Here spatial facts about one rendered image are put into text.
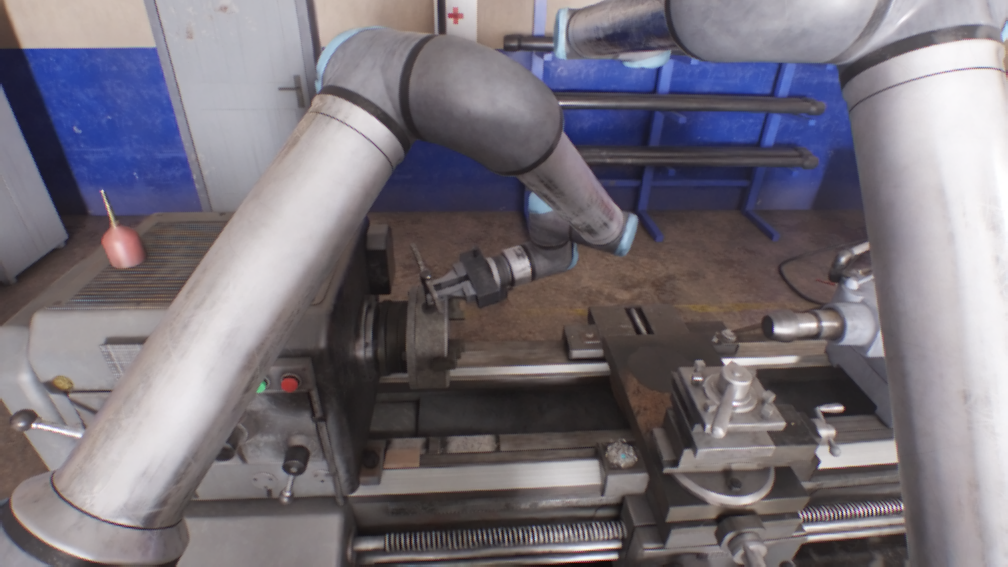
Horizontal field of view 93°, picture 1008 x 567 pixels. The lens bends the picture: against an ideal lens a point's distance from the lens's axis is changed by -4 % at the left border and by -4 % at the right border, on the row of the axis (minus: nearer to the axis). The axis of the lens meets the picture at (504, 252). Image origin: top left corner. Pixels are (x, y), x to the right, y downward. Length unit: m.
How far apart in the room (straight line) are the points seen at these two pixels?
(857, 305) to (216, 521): 1.65
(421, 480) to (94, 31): 4.14
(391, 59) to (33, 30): 4.55
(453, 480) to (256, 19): 3.55
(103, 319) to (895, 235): 1.16
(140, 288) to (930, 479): 1.18
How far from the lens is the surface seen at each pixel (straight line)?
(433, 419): 1.56
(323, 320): 0.98
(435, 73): 0.52
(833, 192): 5.52
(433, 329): 1.14
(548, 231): 1.07
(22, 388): 1.29
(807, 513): 1.58
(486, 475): 1.29
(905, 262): 0.50
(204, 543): 1.37
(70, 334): 1.18
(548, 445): 1.36
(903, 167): 0.51
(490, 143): 0.53
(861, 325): 1.58
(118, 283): 1.22
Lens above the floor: 1.89
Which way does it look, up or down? 30 degrees down
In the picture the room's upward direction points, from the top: 2 degrees clockwise
